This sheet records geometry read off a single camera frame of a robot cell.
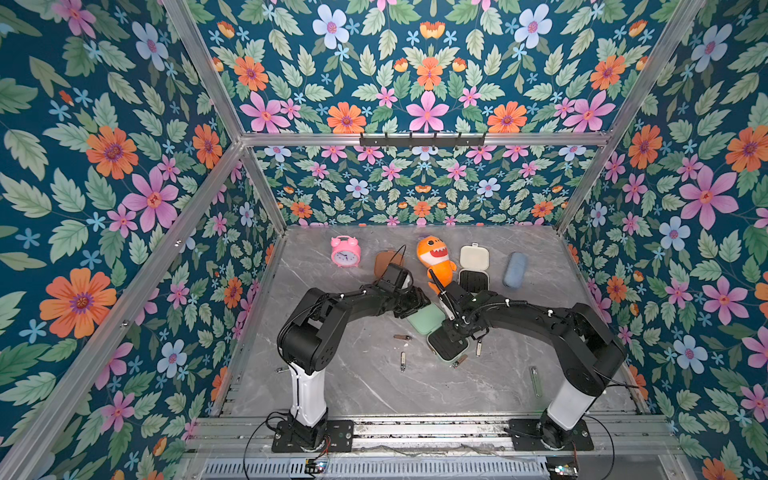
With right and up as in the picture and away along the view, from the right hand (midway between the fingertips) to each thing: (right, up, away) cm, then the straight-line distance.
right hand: (457, 327), depth 91 cm
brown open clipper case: (-24, +22, +21) cm, 38 cm away
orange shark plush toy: (-7, +23, +10) cm, 26 cm away
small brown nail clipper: (-17, -3, -1) cm, 18 cm away
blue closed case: (+23, +17, +12) cm, 31 cm away
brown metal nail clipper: (0, -8, -6) cm, 10 cm away
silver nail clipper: (-17, -9, -5) cm, 20 cm away
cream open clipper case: (+8, +16, +13) cm, 22 cm away
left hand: (-8, +7, +2) cm, 11 cm away
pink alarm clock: (-37, +24, +12) cm, 46 cm away
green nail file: (+21, -13, -9) cm, 26 cm away
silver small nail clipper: (+6, -5, -3) cm, 9 cm away
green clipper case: (-9, +2, +1) cm, 9 cm away
